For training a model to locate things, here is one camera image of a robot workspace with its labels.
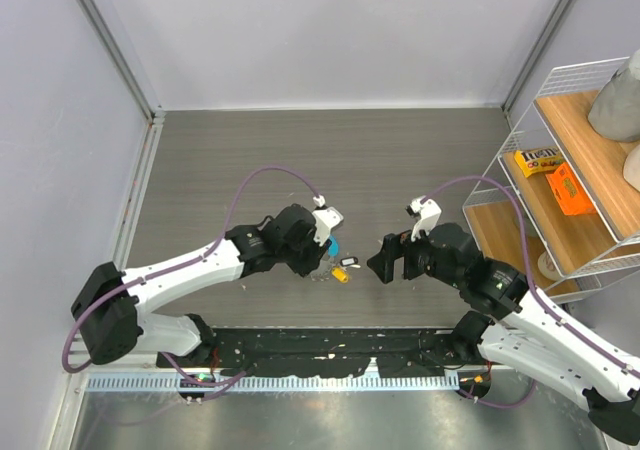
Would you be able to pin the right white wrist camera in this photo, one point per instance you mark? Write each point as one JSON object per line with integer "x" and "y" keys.
{"x": 426, "y": 213}

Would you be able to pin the yellow candy bag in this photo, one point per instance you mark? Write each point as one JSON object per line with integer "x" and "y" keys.
{"x": 538, "y": 160}

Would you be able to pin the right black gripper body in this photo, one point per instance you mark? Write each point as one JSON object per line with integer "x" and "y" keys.
{"x": 420, "y": 258}

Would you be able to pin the white rounded object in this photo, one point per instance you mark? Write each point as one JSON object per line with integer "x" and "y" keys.
{"x": 631, "y": 168}

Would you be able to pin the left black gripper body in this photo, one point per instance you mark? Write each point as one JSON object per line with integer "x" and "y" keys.
{"x": 301, "y": 258}

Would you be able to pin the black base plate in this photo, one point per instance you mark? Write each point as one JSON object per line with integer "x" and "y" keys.
{"x": 333, "y": 353}

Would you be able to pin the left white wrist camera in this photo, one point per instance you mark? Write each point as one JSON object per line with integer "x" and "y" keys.
{"x": 327, "y": 219}

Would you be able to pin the grey stone-like object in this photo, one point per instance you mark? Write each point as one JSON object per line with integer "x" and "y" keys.
{"x": 615, "y": 111}

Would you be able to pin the orange candy box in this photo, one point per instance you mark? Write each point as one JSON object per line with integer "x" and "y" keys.
{"x": 569, "y": 193}

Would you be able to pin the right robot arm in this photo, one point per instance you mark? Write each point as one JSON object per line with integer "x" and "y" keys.
{"x": 518, "y": 325}

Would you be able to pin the large silver keyring with keys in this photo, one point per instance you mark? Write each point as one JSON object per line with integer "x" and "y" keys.
{"x": 334, "y": 265}

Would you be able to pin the white slotted cable duct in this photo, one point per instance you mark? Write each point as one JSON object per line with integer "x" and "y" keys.
{"x": 369, "y": 381}

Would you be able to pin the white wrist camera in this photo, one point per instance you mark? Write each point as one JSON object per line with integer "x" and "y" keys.
{"x": 327, "y": 219}
{"x": 426, "y": 213}

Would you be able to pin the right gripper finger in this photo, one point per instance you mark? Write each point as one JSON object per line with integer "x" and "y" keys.
{"x": 394, "y": 244}
{"x": 383, "y": 264}

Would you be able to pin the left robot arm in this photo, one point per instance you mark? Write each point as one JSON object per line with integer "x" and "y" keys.
{"x": 115, "y": 312}

